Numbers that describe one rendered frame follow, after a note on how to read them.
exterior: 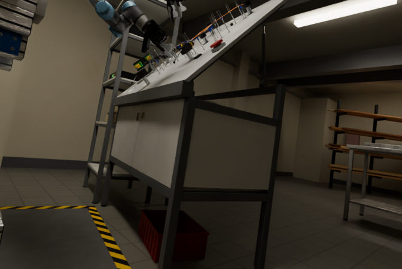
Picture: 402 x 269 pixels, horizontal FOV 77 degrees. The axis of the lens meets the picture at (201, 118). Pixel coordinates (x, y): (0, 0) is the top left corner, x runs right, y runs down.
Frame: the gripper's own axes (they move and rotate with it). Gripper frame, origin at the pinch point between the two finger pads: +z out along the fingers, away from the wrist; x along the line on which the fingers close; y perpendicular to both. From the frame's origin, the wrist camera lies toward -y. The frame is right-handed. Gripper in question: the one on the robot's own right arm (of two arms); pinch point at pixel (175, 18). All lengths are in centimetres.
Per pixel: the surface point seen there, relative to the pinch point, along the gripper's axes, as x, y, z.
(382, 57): 41, 423, 50
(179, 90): -26, -24, 40
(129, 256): 8, -53, 115
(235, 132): -29, 0, 65
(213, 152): -28, -14, 70
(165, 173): -15, -34, 74
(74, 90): 246, -12, 5
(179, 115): -21, -24, 50
